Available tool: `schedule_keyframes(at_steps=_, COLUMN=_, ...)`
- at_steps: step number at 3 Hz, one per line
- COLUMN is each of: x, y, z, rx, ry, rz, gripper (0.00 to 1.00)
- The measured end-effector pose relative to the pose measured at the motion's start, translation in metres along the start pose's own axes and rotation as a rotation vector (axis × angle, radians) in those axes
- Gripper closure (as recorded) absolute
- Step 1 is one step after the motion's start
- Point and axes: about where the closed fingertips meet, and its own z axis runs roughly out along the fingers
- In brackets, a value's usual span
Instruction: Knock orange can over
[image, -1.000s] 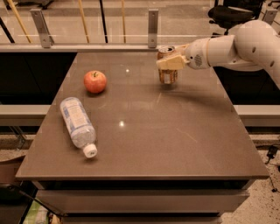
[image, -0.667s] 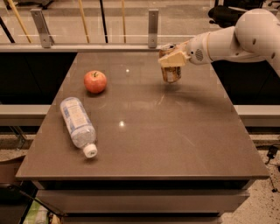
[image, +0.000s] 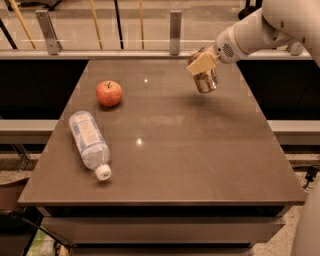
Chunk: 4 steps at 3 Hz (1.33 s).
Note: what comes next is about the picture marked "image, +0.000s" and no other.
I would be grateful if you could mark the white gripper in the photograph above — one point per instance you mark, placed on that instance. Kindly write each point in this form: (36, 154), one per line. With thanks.
(225, 46)

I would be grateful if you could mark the orange soda can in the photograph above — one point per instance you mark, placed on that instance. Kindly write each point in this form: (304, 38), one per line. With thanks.
(206, 82)

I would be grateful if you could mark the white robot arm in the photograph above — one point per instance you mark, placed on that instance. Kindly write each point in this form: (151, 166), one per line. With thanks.
(276, 23)

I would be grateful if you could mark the black office chair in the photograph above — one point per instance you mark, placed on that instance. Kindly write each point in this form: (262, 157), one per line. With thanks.
(249, 8)

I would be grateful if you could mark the red apple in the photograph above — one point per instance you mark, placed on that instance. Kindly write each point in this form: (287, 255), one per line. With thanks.
(109, 93)

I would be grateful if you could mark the clear plastic water bottle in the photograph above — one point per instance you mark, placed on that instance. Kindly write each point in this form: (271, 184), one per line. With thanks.
(91, 145)

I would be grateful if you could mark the metal glass railing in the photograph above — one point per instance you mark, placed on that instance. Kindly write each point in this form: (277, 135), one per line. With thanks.
(86, 34)

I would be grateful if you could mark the grey table drawer cabinet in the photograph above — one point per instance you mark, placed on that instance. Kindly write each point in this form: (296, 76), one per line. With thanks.
(163, 236)

